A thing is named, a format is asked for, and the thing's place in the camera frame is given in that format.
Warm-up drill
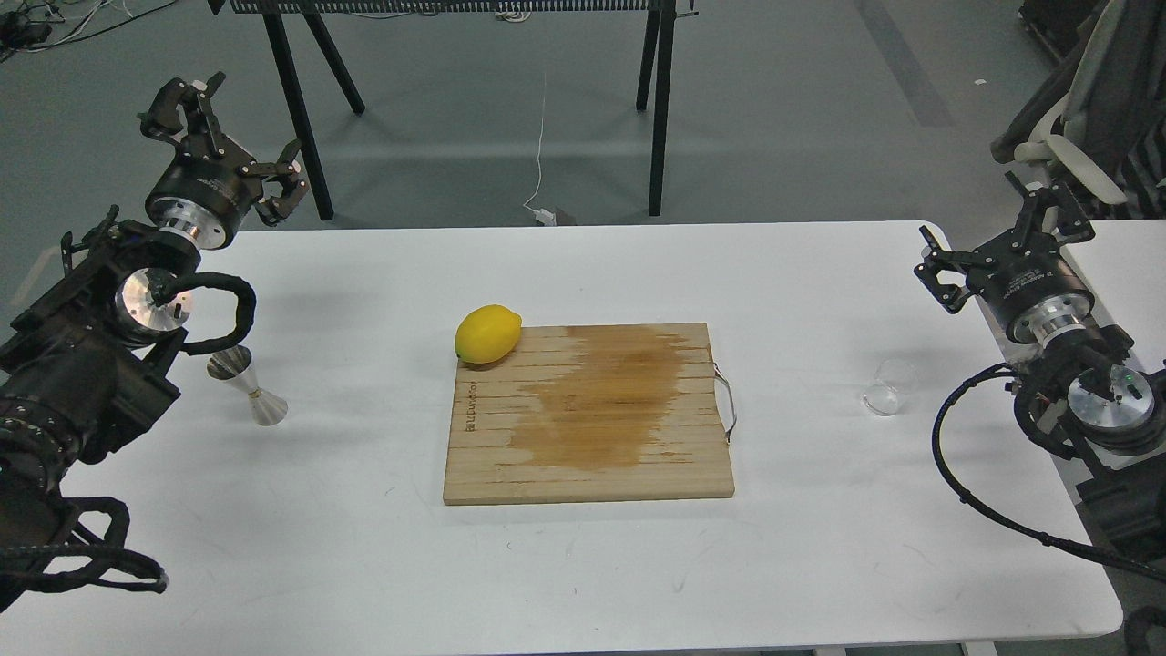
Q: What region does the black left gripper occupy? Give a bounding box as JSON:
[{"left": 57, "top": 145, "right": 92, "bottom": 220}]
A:
[{"left": 138, "top": 72, "right": 309, "bottom": 251}]

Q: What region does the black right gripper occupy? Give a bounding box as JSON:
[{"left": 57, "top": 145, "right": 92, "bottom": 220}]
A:
[{"left": 914, "top": 171, "right": 1097, "bottom": 345}]

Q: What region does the small clear glass beaker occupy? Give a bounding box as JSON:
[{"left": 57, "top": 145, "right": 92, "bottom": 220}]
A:
[{"left": 861, "top": 358, "right": 919, "bottom": 416}]

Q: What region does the steel double jigger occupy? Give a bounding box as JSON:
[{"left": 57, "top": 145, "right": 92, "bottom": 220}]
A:
[{"left": 208, "top": 344, "right": 289, "bottom": 426}]

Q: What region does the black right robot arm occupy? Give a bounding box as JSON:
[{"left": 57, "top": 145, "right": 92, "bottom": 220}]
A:
[{"left": 915, "top": 184, "right": 1163, "bottom": 581}]

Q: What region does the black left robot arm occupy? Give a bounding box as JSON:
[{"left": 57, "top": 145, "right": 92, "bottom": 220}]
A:
[{"left": 1, "top": 72, "right": 309, "bottom": 608}]

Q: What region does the white side table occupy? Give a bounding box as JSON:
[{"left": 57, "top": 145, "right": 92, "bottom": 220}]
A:
[{"left": 1062, "top": 220, "right": 1165, "bottom": 366}]

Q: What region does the grey office chair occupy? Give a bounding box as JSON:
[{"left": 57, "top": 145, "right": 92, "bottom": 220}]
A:
[{"left": 990, "top": 1, "right": 1165, "bottom": 220}]

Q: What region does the yellow lemon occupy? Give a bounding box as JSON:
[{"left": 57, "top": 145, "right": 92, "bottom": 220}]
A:
[{"left": 455, "top": 304, "right": 522, "bottom": 364}]

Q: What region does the wooden cutting board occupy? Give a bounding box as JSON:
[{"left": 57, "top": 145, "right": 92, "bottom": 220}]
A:
[{"left": 443, "top": 323, "right": 735, "bottom": 506}]

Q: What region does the white cable with plug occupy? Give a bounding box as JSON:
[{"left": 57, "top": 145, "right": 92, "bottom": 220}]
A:
[{"left": 524, "top": 68, "right": 559, "bottom": 226}]

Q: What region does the black metal frame table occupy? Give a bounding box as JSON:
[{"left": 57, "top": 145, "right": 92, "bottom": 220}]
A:
[{"left": 208, "top": 1, "right": 697, "bottom": 221}]

